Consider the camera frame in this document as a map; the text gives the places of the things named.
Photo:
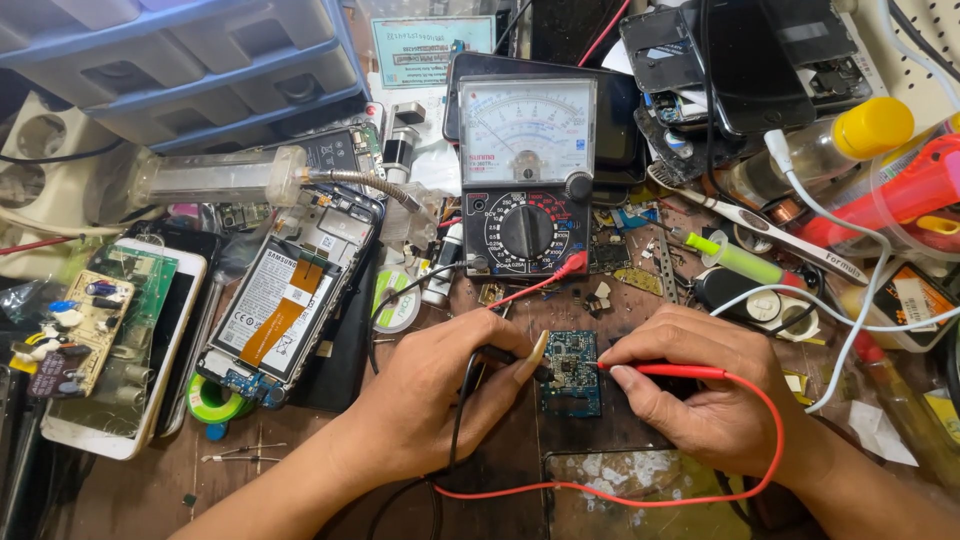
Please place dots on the person's right hand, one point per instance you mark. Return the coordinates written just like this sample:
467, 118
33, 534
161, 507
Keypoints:
720, 405

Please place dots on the person's left hand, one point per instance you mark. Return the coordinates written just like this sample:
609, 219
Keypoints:
420, 390

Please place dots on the black multimeter test lead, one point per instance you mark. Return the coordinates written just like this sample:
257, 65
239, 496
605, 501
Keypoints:
456, 420

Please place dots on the red multimeter test lead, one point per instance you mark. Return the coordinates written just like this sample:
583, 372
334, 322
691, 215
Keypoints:
675, 370

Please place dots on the black and white round device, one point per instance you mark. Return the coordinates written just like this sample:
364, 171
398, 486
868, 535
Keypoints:
731, 296

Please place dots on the small blue circuit board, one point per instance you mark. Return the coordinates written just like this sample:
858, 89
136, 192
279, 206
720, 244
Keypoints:
576, 390

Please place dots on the perforated metal strip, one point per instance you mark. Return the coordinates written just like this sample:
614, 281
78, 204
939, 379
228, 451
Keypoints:
667, 270

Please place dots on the green flux syringe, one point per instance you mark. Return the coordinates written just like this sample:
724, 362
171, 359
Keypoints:
739, 261

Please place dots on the opened smartphone with battery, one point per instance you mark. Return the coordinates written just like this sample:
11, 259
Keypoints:
289, 300

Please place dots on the white paper scrap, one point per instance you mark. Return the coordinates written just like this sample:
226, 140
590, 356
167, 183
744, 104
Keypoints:
877, 435

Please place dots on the white toothbrush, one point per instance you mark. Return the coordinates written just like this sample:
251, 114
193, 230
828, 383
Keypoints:
765, 229

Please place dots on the small dark circuit board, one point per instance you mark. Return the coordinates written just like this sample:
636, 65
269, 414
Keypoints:
609, 256

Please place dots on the orange and black package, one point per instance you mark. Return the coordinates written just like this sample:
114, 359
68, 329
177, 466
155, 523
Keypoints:
911, 300

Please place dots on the black analog multimeter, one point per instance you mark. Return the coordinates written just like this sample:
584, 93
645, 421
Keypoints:
525, 180

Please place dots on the small opened phone with battery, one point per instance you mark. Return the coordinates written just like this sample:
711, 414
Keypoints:
337, 154

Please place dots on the white smartphone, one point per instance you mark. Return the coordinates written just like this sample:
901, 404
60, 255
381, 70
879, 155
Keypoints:
184, 300

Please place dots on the clear bottle with yellow cap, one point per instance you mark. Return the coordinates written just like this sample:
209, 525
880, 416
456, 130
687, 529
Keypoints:
825, 150

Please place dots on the red plastic tool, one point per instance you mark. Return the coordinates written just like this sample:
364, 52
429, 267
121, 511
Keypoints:
900, 195

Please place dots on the green circuit board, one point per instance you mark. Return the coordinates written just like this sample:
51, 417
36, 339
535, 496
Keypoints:
142, 307

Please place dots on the beige circuit board with capacitors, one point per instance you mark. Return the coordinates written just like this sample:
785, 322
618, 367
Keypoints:
90, 330

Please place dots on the black glossy smartphone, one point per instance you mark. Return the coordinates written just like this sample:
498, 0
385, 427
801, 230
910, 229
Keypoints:
750, 67

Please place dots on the teal printed card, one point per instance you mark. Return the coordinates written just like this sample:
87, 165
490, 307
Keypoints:
431, 49

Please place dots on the blue plastic drawer cabinet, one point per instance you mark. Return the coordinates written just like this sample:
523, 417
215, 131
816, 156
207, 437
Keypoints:
187, 67

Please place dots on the white pegboard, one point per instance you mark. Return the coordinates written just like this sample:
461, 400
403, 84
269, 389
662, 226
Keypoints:
922, 60

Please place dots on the white power strip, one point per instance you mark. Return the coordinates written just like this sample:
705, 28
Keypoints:
45, 187

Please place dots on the disassembled phone frame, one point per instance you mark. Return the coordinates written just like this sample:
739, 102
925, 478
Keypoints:
652, 52

